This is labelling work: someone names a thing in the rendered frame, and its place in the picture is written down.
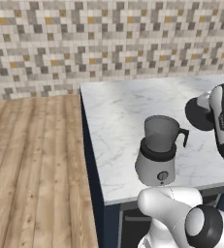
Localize grey blender with clear jug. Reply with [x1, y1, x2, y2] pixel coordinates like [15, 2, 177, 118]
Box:
[135, 114, 190, 187]

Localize dark blue counter cabinet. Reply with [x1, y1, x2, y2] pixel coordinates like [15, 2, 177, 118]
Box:
[80, 86, 224, 248]

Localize dark cabinet drawer front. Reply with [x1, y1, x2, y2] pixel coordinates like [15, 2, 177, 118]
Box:
[117, 195, 222, 248]

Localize silver drawer handle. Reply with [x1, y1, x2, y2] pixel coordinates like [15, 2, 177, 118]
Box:
[124, 214, 152, 223]

